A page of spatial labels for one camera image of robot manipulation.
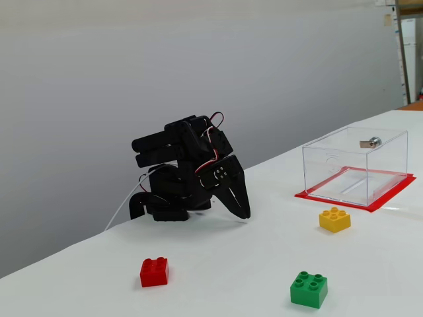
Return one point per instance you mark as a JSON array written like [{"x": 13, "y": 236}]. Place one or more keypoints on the silver metal box lock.
[{"x": 375, "y": 142}]

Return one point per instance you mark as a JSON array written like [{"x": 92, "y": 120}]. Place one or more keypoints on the transparent plastic box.
[{"x": 390, "y": 158}]

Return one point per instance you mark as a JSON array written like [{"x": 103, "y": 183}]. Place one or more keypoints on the black table clamp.
[{"x": 135, "y": 206}]

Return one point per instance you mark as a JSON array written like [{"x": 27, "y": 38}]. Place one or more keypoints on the orange wooden surface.
[{"x": 414, "y": 106}]

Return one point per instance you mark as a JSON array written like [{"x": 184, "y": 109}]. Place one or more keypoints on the beige paper note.
[{"x": 387, "y": 20}]

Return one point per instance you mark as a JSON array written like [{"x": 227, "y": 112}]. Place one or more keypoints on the red base plate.
[{"x": 373, "y": 208}]

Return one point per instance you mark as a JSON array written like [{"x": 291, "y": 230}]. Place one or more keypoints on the red lego brick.
[{"x": 153, "y": 274}]

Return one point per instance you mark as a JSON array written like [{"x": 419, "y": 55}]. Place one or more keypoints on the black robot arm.
[{"x": 185, "y": 138}]

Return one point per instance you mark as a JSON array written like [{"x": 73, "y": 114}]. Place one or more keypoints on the white refrigerator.
[{"x": 409, "y": 59}]

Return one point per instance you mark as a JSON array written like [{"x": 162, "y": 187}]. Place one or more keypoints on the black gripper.
[{"x": 231, "y": 179}]

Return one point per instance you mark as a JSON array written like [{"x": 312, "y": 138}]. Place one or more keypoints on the yellow lego brick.
[{"x": 334, "y": 221}]

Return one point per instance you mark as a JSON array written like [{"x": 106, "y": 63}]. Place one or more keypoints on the green lego brick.
[{"x": 309, "y": 292}]

